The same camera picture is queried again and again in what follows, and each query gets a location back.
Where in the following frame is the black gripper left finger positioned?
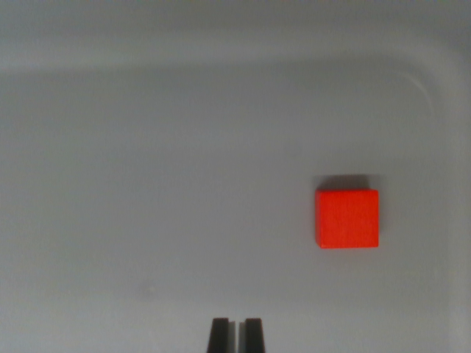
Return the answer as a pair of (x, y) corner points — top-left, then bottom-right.
(207, 318), (237, 353)

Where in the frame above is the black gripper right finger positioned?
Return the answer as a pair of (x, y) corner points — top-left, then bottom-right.
(238, 318), (266, 353)

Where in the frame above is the red wooden block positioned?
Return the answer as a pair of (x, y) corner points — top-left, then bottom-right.
(315, 188), (380, 250)

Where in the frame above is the white plastic tray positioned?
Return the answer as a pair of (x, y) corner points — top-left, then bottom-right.
(0, 0), (471, 353)

